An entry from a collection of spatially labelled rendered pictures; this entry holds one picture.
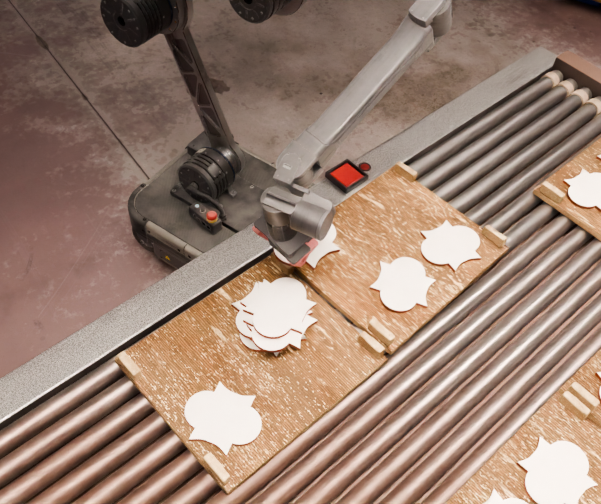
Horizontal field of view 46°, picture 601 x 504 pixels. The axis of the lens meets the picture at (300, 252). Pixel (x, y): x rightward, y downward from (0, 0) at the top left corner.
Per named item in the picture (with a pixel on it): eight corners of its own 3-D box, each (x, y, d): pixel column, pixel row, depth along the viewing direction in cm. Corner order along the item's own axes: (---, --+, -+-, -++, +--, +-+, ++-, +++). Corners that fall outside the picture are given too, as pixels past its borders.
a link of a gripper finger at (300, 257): (297, 282, 139) (292, 260, 131) (273, 260, 142) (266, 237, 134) (322, 260, 141) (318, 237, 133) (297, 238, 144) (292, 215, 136)
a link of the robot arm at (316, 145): (431, 13, 135) (428, -21, 125) (455, 29, 133) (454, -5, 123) (281, 181, 133) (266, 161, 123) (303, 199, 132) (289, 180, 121)
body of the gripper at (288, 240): (290, 260, 132) (286, 241, 126) (254, 228, 136) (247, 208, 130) (315, 238, 134) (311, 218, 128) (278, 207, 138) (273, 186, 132)
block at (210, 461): (202, 463, 126) (201, 457, 124) (211, 456, 127) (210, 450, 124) (223, 488, 123) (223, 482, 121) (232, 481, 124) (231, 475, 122)
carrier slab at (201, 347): (115, 362, 139) (113, 358, 138) (272, 257, 158) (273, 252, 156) (227, 496, 124) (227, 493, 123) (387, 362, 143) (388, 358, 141)
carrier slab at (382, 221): (273, 253, 158) (273, 249, 157) (393, 169, 177) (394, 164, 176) (390, 355, 144) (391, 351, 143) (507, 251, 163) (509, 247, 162)
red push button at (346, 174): (329, 177, 175) (329, 173, 174) (346, 166, 178) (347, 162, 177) (346, 190, 172) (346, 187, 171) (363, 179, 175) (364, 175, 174)
